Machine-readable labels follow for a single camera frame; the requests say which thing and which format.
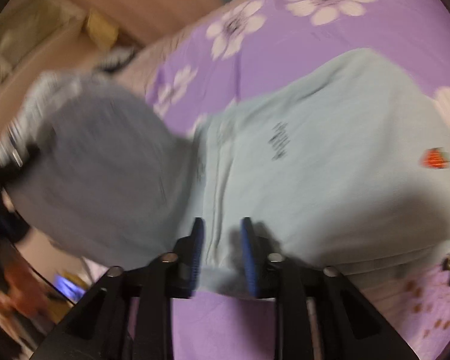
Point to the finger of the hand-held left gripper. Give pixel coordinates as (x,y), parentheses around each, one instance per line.
(7,170)

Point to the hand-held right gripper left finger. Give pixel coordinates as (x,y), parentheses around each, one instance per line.
(197,255)

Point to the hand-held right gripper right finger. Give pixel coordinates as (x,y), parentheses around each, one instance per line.
(249,258)

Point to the light blue strawberry pants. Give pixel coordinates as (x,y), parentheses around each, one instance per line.
(322,180)

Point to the smartphone with lit screen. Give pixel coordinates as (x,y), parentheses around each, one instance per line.
(65,285)

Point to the large plaid pillow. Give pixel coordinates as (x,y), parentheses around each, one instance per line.
(114,60)

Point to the purple floral blanket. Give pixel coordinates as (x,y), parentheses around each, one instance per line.
(360,33)

